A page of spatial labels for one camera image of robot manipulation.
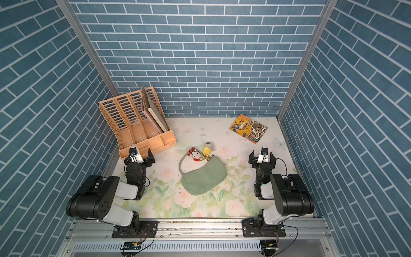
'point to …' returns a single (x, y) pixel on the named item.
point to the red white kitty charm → (196, 155)
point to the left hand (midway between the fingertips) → (145, 150)
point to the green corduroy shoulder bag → (201, 179)
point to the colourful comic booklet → (249, 128)
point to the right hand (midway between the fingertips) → (264, 152)
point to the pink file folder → (144, 106)
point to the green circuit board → (132, 245)
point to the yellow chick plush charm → (207, 149)
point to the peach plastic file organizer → (124, 116)
